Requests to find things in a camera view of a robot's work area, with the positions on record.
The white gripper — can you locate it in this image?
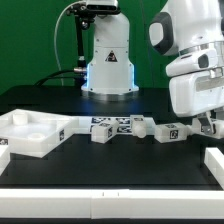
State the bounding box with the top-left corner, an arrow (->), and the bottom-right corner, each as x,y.
169,71 -> 224,135

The white square tabletop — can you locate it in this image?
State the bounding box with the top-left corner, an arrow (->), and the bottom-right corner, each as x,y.
0,109 -> 79,158

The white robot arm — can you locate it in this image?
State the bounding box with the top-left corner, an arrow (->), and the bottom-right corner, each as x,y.
82,0 -> 224,136

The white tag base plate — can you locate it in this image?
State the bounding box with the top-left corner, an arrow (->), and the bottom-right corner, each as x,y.
75,116 -> 161,137

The black cables bundle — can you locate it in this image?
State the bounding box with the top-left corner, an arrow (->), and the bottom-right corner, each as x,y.
34,68 -> 88,88

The grey cable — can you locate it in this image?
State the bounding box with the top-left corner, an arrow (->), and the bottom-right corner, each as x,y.
53,0 -> 87,87

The white obstacle fence rail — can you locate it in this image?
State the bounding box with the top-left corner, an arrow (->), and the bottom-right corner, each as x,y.
0,148 -> 224,219

